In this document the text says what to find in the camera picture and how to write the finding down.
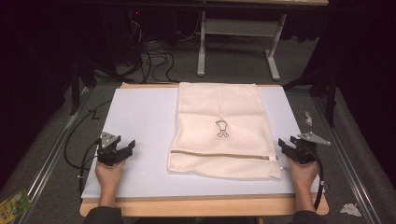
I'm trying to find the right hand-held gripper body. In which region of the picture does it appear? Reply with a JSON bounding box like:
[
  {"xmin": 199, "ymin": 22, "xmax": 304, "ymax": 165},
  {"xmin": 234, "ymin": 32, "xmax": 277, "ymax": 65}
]
[{"xmin": 289, "ymin": 131, "xmax": 332, "ymax": 165}]

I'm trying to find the white foam board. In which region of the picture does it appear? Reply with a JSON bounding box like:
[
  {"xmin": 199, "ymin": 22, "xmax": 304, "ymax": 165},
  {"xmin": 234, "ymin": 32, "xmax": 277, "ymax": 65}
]
[{"xmin": 80, "ymin": 85, "xmax": 325, "ymax": 200}]

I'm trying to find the black stand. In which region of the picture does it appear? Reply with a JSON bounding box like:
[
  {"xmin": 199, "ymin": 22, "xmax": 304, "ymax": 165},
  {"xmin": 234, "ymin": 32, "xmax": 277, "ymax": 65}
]
[
  {"xmin": 68, "ymin": 58, "xmax": 98, "ymax": 117},
  {"xmin": 282, "ymin": 65, "xmax": 341, "ymax": 129}
]

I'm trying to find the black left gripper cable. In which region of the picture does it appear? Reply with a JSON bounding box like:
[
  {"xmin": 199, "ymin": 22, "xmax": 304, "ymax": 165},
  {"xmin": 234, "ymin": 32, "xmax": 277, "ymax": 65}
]
[{"xmin": 77, "ymin": 138, "xmax": 103, "ymax": 197}]

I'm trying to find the tangle of black floor cables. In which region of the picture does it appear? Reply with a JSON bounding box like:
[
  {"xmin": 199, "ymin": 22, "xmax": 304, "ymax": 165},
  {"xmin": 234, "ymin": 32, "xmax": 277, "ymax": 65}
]
[{"xmin": 124, "ymin": 18, "xmax": 182, "ymax": 85}]

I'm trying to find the metal floor rail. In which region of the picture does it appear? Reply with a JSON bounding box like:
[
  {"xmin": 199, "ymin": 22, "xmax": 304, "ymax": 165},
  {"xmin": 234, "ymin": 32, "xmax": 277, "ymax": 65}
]
[
  {"xmin": 14, "ymin": 87, "xmax": 95, "ymax": 224},
  {"xmin": 311, "ymin": 95, "xmax": 385, "ymax": 224}
]

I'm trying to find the long black floor cable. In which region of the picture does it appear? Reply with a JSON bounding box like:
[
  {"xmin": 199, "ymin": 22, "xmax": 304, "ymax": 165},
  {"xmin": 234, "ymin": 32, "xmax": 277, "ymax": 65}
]
[{"xmin": 64, "ymin": 98, "xmax": 113, "ymax": 172}]

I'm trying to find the cream mesh laundry bag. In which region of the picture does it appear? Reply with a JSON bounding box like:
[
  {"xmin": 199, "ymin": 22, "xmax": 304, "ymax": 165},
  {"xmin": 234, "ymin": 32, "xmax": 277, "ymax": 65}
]
[{"xmin": 166, "ymin": 81, "xmax": 283, "ymax": 182}]

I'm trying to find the crumpled white tissue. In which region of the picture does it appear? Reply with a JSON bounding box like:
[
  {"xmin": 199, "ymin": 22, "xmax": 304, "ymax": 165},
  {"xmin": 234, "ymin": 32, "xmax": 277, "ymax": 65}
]
[{"xmin": 339, "ymin": 203, "xmax": 363, "ymax": 218}]

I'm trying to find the person's left hand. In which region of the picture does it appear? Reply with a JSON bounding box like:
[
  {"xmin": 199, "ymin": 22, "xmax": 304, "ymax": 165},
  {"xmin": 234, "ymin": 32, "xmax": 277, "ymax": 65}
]
[{"xmin": 94, "ymin": 160, "xmax": 127, "ymax": 190}]

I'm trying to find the person's right hand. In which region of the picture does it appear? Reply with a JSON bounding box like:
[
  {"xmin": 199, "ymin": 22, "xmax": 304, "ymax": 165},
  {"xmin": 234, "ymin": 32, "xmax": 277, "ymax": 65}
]
[{"xmin": 286, "ymin": 157, "xmax": 319, "ymax": 191}]

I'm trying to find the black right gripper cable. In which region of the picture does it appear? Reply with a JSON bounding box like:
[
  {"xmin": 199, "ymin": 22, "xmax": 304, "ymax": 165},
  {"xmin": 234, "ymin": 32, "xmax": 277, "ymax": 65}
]
[{"xmin": 306, "ymin": 145, "xmax": 325, "ymax": 212}]

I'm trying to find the green yellow packet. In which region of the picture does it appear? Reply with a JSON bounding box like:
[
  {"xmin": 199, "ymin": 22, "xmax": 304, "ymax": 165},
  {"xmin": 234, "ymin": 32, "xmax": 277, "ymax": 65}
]
[{"xmin": 0, "ymin": 188, "xmax": 34, "ymax": 224}]

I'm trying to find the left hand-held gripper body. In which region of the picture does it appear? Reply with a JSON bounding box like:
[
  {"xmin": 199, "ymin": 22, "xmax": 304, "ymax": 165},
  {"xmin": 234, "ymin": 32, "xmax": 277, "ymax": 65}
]
[{"xmin": 96, "ymin": 132, "xmax": 126, "ymax": 167}]

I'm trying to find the white metal desk frame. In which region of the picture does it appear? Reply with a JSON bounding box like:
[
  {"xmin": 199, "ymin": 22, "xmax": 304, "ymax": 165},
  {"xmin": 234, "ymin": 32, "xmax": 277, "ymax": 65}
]
[{"xmin": 196, "ymin": 10, "xmax": 288, "ymax": 82}]

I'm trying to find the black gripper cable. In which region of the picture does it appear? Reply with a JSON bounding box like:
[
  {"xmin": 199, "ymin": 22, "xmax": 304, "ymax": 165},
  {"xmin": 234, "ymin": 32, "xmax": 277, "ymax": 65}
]
[
  {"xmin": 77, "ymin": 138, "xmax": 103, "ymax": 197},
  {"xmin": 306, "ymin": 145, "xmax": 325, "ymax": 212}
]

